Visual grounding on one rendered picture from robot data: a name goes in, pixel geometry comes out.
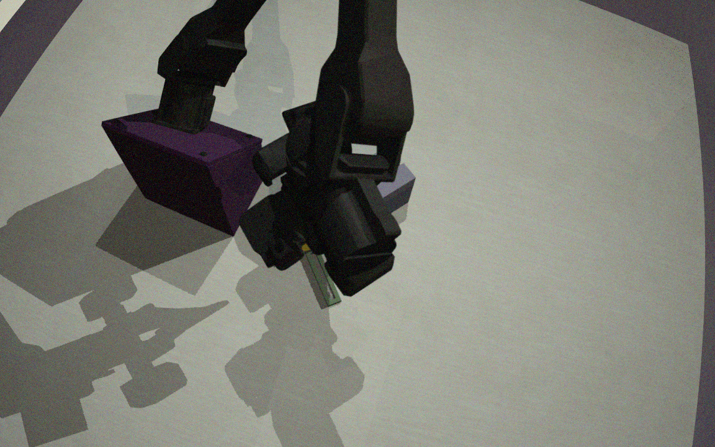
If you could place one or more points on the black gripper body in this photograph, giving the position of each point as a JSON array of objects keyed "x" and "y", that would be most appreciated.
[{"x": 270, "y": 162}]

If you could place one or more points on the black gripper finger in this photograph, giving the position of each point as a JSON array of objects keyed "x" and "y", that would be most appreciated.
[{"x": 315, "y": 248}]

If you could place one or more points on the dark green slotted holder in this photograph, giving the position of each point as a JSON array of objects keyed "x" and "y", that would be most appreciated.
[{"x": 320, "y": 283}]

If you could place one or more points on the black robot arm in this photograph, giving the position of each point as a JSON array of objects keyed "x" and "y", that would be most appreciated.
[{"x": 364, "y": 96}]

